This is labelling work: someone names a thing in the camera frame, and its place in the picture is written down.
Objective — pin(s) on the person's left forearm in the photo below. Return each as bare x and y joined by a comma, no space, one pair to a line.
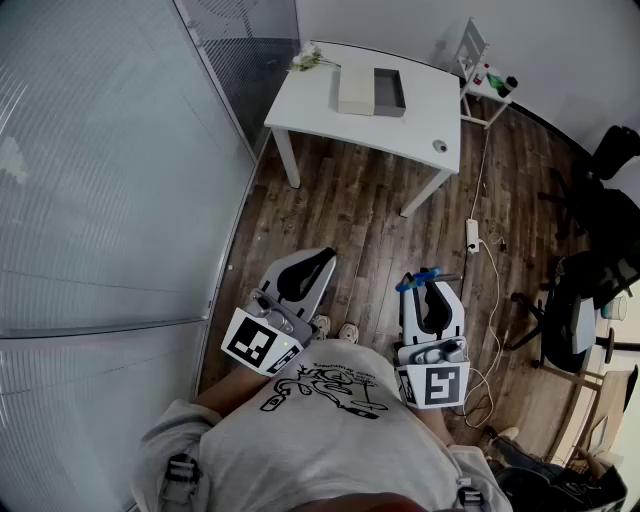
235,390

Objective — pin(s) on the white power strip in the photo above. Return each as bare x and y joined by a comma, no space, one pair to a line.
472,232

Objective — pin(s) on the person's shoe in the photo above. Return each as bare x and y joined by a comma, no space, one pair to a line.
321,325
348,331

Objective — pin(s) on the black bottle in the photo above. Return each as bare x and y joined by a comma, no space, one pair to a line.
507,86

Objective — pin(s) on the white table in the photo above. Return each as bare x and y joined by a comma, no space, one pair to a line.
310,115

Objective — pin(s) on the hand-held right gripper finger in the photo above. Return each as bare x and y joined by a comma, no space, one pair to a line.
411,315
457,315

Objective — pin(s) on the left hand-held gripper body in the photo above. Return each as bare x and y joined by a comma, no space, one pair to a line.
250,340

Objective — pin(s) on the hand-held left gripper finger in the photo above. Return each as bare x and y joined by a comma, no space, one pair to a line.
272,275
320,285

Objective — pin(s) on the person's left shoe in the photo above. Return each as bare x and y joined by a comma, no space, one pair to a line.
321,325

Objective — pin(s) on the wooden chair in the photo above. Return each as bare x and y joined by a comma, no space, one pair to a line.
610,395

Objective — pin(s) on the grey box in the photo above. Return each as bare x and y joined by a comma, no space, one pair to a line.
387,92

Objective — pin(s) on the white artificial flowers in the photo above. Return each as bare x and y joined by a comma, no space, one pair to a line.
305,59

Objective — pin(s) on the black bag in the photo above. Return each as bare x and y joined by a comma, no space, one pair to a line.
550,485

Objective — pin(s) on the red-capped bottle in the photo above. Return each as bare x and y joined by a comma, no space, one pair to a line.
480,77

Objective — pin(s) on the grey printed t-shirt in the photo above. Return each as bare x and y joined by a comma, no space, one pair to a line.
325,450

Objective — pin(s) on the white folding chair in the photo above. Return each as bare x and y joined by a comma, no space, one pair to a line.
472,45

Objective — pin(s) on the black office chair grey seat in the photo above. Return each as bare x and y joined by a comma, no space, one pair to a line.
565,320

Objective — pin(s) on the person's right forearm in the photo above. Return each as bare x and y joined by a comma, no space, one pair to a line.
440,425

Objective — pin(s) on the beige box lid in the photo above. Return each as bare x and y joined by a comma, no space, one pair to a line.
355,90

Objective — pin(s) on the green bottle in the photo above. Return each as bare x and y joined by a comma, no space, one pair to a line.
495,81

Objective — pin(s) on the blue pen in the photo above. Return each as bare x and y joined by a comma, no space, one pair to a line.
407,285

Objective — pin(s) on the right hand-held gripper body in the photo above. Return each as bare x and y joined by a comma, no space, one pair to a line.
440,385

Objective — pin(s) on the person's right shoe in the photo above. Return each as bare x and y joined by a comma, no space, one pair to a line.
348,331

